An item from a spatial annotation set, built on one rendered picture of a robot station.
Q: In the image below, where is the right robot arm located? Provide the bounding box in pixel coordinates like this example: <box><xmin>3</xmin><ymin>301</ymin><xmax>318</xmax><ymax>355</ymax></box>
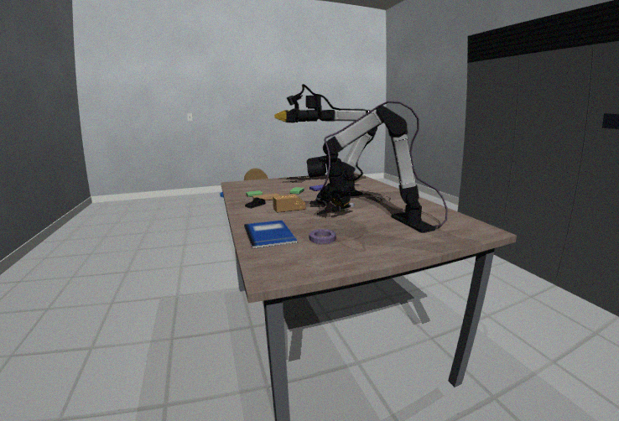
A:
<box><xmin>286</xmin><ymin>95</ymin><xmax>377</xmax><ymax>196</ymax></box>

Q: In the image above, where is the purple ring-shaped stand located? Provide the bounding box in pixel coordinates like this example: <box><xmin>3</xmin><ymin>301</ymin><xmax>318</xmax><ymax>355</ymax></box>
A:
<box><xmin>309</xmin><ymin>229</ymin><xmax>336</xmax><ymax>244</ymax></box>

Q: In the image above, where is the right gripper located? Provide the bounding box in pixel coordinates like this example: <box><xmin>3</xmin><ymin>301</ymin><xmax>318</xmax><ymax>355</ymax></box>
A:
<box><xmin>274</xmin><ymin>108</ymin><xmax>307</xmax><ymax>123</ymax></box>

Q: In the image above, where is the blue notebook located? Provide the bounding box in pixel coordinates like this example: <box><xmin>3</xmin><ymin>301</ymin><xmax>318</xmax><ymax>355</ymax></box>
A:
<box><xmin>244</xmin><ymin>220</ymin><xmax>298</xmax><ymax>248</ymax></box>

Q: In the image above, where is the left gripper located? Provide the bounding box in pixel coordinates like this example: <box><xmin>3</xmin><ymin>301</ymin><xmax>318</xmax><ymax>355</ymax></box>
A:
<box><xmin>326</xmin><ymin>173</ymin><xmax>352</xmax><ymax>209</ymax></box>

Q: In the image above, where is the tan flat rectangular board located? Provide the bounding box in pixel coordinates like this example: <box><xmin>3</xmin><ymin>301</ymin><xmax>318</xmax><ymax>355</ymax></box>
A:
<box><xmin>252</xmin><ymin>194</ymin><xmax>279</xmax><ymax>200</ymax></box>

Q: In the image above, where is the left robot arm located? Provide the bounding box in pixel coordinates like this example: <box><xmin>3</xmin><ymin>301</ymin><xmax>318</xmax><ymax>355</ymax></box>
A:
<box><xmin>307</xmin><ymin>106</ymin><xmax>435</xmax><ymax>233</ymax></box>

